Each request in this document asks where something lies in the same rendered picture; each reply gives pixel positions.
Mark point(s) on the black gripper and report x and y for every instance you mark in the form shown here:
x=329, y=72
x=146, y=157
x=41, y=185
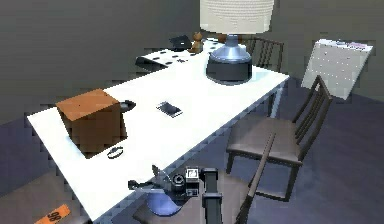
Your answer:
x=178, y=182

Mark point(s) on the dark brown wooden chair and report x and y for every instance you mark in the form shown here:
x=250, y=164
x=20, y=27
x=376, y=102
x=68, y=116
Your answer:
x=230, y=200
x=263, y=138
x=266, y=51

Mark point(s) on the blue bowl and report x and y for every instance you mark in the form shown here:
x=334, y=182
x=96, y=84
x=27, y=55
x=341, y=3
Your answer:
x=163, y=204

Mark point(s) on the black and white phone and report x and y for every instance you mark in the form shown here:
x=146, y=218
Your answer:
x=169, y=109

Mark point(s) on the dark round plate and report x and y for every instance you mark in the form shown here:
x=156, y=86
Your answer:
x=129, y=106

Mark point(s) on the brown cardboard box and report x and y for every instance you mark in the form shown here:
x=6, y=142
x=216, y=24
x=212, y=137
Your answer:
x=93, y=123

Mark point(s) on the long white table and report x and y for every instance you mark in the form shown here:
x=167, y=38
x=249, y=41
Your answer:
x=186, y=96

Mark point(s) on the orange label with black print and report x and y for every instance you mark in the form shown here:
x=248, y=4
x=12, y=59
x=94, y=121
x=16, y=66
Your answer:
x=53, y=216

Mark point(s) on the grey slab with black spots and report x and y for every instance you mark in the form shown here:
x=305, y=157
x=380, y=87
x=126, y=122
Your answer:
x=153, y=60

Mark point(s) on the lamp with blue base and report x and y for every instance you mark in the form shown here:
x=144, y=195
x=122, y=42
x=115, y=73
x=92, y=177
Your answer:
x=230, y=63

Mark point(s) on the brown teddy bear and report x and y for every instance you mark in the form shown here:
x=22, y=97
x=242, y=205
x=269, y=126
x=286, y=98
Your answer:
x=196, y=44

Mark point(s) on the white dotted board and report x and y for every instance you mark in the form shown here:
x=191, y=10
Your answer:
x=336, y=68

